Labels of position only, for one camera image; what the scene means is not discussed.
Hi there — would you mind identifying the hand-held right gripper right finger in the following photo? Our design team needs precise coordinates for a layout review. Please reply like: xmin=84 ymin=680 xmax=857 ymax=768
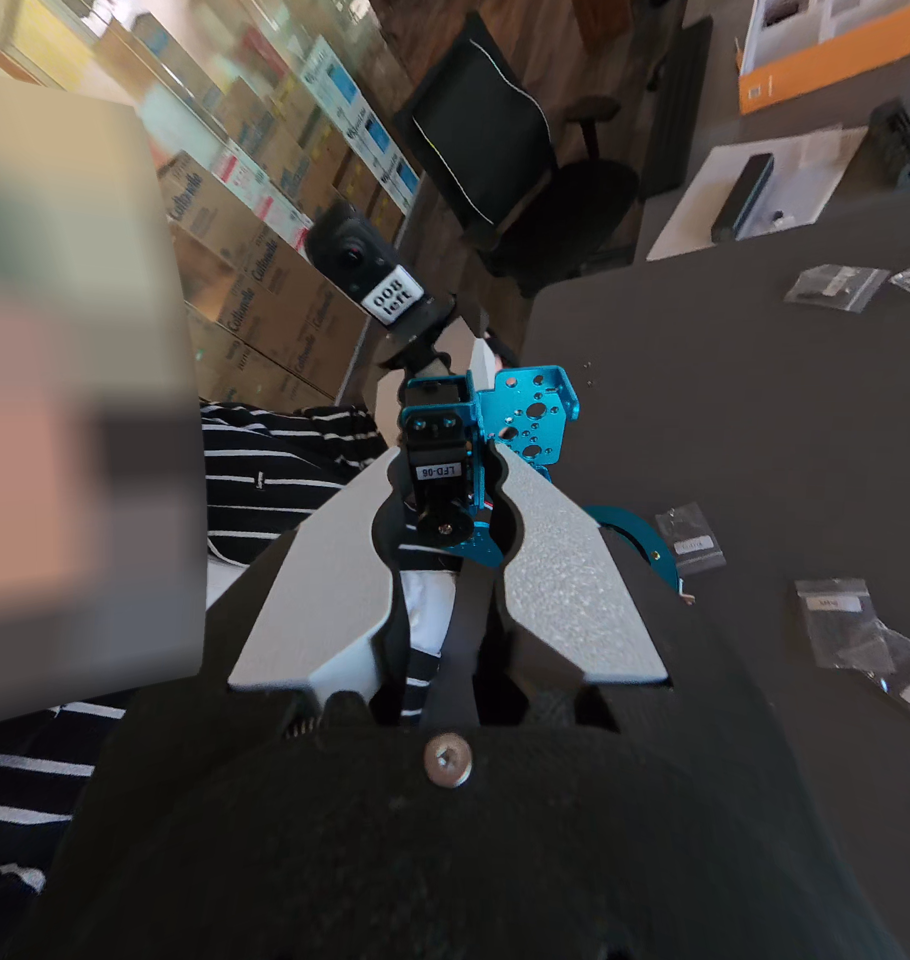
xmin=473 ymin=442 xmax=671 ymax=721

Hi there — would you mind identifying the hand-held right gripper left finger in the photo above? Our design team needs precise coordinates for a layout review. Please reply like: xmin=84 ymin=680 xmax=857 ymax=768
xmin=227 ymin=446 xmax=407 ymax=721

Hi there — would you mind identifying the blue bracket with black servo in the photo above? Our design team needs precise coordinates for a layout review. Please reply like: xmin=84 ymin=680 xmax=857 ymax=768
xmin=396 ymin=365 xmax=580 ymax=556

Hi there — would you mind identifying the person's left forearm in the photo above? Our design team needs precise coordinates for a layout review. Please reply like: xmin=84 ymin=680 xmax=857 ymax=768
xmin=275 ymin=403 xmax=390 ymax=481

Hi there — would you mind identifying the grey side desk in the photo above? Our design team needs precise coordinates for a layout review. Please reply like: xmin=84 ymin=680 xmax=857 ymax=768
xmin=635 ymin=0 xmax=910 ymax=264

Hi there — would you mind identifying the stack of cardboard boxes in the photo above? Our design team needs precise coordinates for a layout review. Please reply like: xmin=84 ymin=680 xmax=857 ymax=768
xmin=95 ymin=0 xmax=426 ymax=410

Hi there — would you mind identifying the person's striped black shirt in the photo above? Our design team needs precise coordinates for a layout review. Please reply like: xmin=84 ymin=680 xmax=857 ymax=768
xmin=0 ymin=401 xmax=444 ymax=960

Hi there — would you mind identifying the black office chair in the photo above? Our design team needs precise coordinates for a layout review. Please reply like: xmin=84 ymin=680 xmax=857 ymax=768
xmin=392 ymin=11 xmax=642 ymax=300

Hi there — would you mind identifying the black bar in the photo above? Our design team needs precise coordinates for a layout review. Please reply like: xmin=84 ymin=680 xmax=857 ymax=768
xmin=711 ymin=153 xmax=777 ymax=244

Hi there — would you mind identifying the white paper sheet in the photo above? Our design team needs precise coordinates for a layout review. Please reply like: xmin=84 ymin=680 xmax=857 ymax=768
xmin=646 ymin=123 xmax=870 ymax=262

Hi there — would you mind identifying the orange white kit box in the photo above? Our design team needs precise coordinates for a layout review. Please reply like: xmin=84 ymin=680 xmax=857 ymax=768
xmin=738 ymin=0 xmax=910 ymax=116

